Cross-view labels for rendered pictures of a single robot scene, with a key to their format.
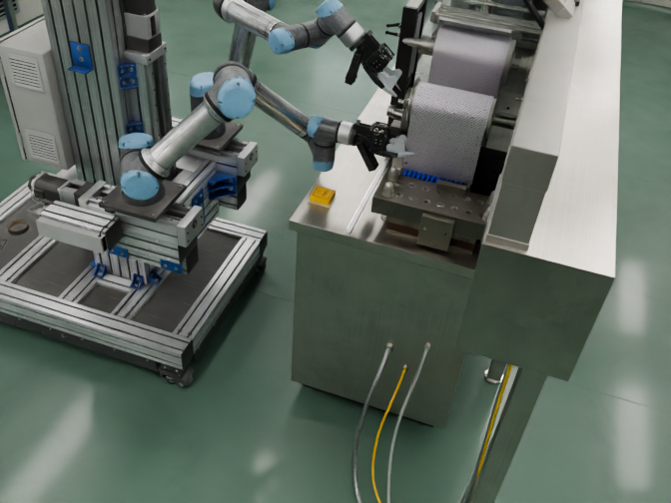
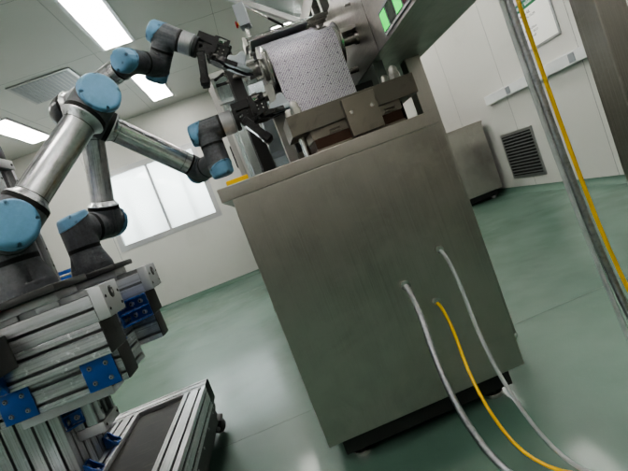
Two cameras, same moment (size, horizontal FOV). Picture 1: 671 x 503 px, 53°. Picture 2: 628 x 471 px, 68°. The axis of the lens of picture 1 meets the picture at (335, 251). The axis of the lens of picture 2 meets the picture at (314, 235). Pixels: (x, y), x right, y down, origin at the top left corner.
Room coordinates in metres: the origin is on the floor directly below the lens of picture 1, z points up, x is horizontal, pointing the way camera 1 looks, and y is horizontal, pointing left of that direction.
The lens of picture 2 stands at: (0.47, 0.42, 0.79)
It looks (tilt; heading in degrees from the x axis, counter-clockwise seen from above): 4 degrees down; 339
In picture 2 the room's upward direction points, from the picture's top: 21 degrees counter-clockwise
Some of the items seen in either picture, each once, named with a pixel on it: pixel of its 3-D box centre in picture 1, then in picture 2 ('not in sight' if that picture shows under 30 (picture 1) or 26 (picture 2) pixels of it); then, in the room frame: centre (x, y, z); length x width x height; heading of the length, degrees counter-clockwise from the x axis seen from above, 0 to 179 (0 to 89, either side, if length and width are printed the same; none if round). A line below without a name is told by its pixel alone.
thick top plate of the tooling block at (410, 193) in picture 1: (438, 206); (348, 110); (1.76, -0.31, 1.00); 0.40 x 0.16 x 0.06; 74
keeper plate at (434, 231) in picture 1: (434, 233); (363, 112); (1.67, -0.30, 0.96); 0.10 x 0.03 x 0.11; 74
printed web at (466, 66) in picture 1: (454, 117); (308, 92); (2.07, -0.36, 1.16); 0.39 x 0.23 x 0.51; 164
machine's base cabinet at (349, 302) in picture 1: (444, 173); (329, 260); (2.87, -0.51, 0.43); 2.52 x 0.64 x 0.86; 164
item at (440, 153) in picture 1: (440, 155); (319, 90); (1.89, -0.31, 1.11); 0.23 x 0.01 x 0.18; 74
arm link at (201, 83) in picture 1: (206, 92); (78, 230); (2.42, 0.57, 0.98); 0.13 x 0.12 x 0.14; 133
